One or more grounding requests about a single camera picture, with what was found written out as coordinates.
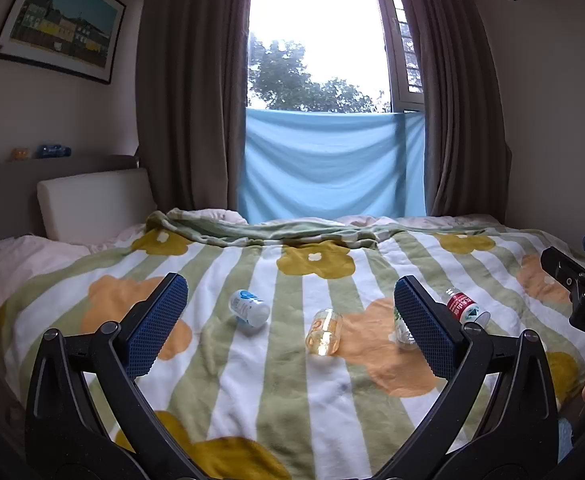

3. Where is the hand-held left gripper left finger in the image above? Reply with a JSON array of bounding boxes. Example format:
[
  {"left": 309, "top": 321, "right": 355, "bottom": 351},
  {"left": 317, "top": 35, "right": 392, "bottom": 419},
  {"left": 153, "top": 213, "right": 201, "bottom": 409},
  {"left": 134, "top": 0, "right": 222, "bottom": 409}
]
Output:
[{"left": 25, "top": 272, "right": 209, "bottom": 480}]

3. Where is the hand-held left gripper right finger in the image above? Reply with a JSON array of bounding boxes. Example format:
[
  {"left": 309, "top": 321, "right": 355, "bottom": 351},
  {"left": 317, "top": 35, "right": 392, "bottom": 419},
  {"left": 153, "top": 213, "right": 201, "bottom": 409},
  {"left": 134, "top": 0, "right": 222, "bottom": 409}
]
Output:
[{"left": 371, "top": 275, "right": 559, "bottom": 480}]

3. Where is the clear glass cup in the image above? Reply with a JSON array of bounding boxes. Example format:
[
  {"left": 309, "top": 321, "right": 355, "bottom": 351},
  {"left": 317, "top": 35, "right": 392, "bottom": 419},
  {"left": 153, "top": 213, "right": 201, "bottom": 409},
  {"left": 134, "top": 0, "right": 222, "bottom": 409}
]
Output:
[{"left": 305, "top": 308, "right": 344, "bottom": 357}]

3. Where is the clear bottle with green label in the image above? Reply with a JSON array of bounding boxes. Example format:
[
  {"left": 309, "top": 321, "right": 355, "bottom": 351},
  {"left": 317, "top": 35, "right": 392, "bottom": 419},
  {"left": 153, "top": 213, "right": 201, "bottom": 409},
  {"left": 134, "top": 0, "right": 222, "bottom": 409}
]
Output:
[{"left": 393, "top": 306, "right": 419, "bottom": 351}]

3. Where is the clear bottle with red label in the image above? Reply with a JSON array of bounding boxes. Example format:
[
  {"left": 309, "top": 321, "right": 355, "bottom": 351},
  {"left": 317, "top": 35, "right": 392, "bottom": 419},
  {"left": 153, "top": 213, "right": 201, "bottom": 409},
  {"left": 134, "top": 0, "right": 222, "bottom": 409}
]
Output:
[{"left": 445, "top": 286, "right": 492, "bottom": 328}]

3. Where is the white bottle with blue label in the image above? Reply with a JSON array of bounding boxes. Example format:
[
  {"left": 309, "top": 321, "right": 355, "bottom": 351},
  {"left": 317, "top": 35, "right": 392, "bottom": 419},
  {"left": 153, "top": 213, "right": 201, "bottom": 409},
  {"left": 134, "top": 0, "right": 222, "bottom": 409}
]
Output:
[{"left": 229, "top": 289, "right": 271, "bottom": 334}]

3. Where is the floral striped blanket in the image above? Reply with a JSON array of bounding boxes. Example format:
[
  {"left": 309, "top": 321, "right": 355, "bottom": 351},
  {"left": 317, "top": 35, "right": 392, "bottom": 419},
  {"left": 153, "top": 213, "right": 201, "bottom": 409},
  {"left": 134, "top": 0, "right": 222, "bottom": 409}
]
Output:
[{"left": 0, "top": 208, "right": 585, "bottom": 480}]

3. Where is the cream cushion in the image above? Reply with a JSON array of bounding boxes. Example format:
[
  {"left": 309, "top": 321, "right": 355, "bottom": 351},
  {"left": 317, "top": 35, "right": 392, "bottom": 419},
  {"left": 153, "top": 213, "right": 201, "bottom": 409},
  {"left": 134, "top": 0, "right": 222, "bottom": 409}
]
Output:
[{"left": 36, "top": 167, "right": 158, "bottom": 245}]

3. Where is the light blue cloth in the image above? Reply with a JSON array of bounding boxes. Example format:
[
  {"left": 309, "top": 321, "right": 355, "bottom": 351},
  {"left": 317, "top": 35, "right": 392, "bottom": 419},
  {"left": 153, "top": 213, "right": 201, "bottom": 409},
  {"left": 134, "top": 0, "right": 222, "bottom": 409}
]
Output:
[{"left": 236, "top": 108, "right": 427, "bottom": 224}]

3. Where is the brown curtain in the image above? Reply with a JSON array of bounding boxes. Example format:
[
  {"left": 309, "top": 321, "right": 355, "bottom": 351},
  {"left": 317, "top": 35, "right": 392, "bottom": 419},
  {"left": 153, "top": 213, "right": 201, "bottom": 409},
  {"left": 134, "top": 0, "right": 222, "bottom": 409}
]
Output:
[
  {"left": 393, "top": 0, "right": 514, "bottom": 218},
  {"left": 135, "top": 0, "right": 256, "bottom": 223}
]

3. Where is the framed picture of houses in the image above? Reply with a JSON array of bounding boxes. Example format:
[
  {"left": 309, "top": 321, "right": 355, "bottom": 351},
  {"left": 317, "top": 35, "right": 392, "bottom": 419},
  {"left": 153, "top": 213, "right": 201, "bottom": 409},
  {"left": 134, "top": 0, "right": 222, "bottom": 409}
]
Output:
[{"left": 0, "top": 0, "right": 126, "bottom": 85}]

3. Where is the white window frame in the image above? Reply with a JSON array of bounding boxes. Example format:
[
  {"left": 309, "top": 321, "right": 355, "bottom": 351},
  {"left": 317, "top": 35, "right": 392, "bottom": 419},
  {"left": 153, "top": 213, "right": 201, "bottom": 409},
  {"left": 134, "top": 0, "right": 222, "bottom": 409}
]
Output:
[{"left": 373, "top": 0, "right": 426, "bottom": 113}]

